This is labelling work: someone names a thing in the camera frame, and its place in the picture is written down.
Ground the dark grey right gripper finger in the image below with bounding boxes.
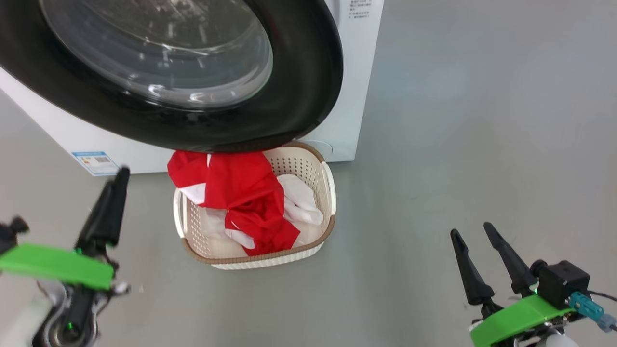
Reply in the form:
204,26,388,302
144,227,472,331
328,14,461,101
483,222,538,295
450,228,496,306

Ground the black round glass washer door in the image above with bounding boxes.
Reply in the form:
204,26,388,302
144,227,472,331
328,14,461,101
0,0,344,153

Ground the red and white garment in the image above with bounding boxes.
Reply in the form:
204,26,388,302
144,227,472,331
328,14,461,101
167,150,324,256

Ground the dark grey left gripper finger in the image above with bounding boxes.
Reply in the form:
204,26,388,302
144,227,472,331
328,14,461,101
76,166,131,251

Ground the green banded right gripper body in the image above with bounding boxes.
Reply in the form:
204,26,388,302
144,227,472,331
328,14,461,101
470,295,575,347

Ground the round drain filter cover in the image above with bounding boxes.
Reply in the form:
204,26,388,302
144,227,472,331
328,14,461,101
308,140,334,158

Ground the blue energy label sticker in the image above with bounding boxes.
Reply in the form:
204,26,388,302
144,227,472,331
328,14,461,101
71,151,120,176

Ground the white washing machine body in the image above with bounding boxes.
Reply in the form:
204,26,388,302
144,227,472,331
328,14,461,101
0,0,385,175

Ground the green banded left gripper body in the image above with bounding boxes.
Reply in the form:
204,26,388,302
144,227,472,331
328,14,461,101
0,242,115,291

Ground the teal cable connector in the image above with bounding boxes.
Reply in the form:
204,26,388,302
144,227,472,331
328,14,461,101
568,291,617,333

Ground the cream laundry basket brown rim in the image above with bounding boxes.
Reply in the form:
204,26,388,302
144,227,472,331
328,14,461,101
173,141,337,270

